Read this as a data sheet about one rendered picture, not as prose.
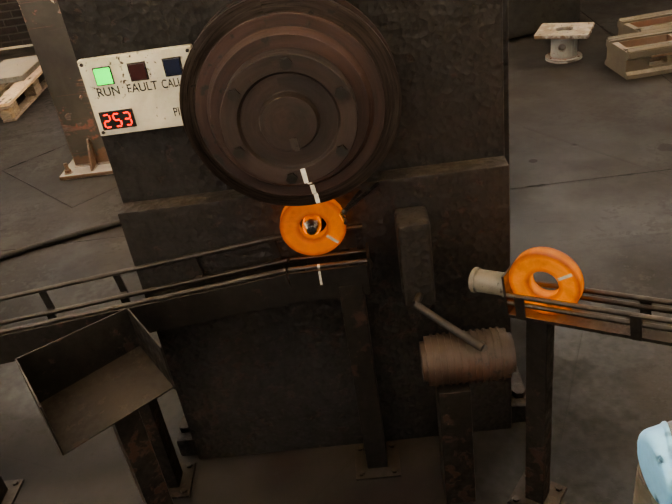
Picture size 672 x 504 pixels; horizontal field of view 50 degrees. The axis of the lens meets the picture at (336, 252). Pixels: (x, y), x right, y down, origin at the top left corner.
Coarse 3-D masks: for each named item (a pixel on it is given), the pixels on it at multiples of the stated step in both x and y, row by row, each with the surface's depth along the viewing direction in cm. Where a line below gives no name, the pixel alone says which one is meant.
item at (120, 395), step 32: (128, 320) 168; (32, 352) 157; (64, 352) 162; (96, 352) 167; (128, 352) 171; (160, 352) 154; (32, 384) 160; (64, 384) 165; (96, 384) 164; (128, 384) 162; (160, 384) 160; (64, 416) 157; (96, 416) 155; (128, 416) 162; (64, 448) 149; (128, 448) 166; (160, 480) 175
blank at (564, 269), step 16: (528, 256) 153; (544, 256) 151; (560, 256) 151; (512, 272) 158; (528, 272) 156; (560, 272) 151; (576, 272) 150; (512, 288) 160; (528, 288) 158; (560, 288) 153; (576, 288) 151; (544, 304) 158
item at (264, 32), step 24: (240, 24) 142; (264, 24) 141; (288, 24) 141; (312, 24) 141; (336, 24) 143; (216, 48) 143; (240, 48) 142; (264, 48) 142; (312, 48) 142; (336, 48) 142; (360, 48) 144; (216, 72) 145; (360, 72) 145; (216, 96) 147; (360, 96) 147; (384, 96) 149; (216, 120) 149; (360, 120) 149; (384, 120) 152; (216, 144) 154; (360, 144) 152; (240, 168) 156; (336, 168) 155; (360, 168) 157; (288, 192) 160
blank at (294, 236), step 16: (288, 208) 166; (304, 208) 166; (320, 208) 166; (336, 208) 167; (288, 224) 169; (336, 224) 169; (288, 240) 171; (304, 240) 171; (320, 240) 171; (336, 240) 171
